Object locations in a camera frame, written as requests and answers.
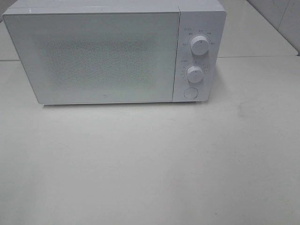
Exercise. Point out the round white door release button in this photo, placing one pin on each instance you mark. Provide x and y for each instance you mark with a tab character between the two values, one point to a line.
191	93

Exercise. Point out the white microwave oven body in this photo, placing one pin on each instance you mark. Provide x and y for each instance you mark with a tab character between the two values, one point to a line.
195	17

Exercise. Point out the white microwave door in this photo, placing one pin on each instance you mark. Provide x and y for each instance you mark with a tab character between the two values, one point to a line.
97	58

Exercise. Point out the white microwave knob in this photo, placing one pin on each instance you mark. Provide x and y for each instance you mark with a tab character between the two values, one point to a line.
199	44
194	74

